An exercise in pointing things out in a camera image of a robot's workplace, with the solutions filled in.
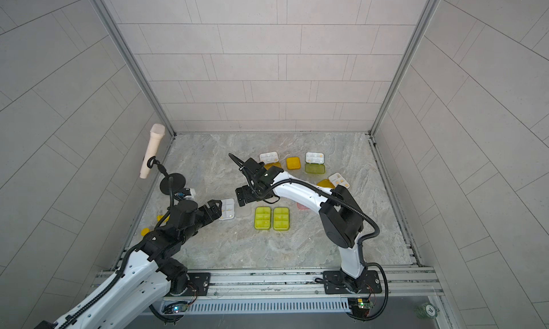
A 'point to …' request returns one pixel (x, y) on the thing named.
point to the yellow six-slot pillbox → (270, 159)
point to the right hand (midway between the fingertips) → (248, 198)
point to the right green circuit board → (359, 306)
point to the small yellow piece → (145, 231)
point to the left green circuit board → (179, 308)
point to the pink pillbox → (302, 207)
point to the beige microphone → (156, 134)
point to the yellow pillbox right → (334, 180)
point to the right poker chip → (426, 310)
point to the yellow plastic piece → (160, 217)
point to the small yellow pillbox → (293, 163)
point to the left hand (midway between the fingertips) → (220, 205)
